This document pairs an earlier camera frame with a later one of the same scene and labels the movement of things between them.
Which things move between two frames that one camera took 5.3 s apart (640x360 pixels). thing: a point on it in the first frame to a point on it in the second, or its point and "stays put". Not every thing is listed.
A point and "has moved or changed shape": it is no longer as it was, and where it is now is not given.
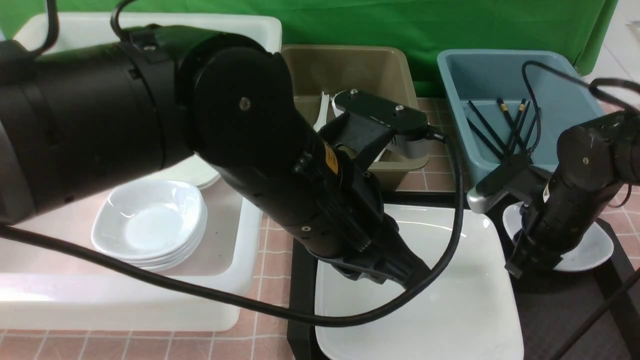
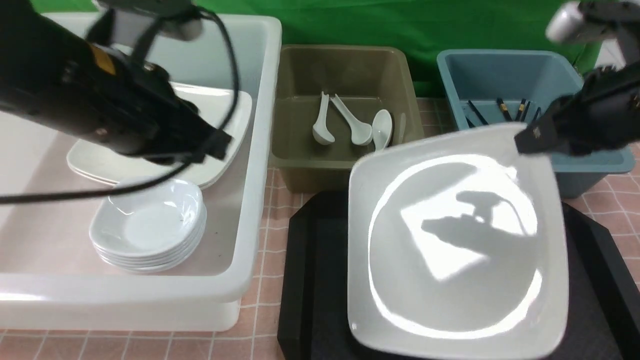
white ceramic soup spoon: (321, 120) stays put
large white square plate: (470, 312) has moved or changed shape
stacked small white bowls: (156, 225) stays put
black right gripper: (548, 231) to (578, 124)
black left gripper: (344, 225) to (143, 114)
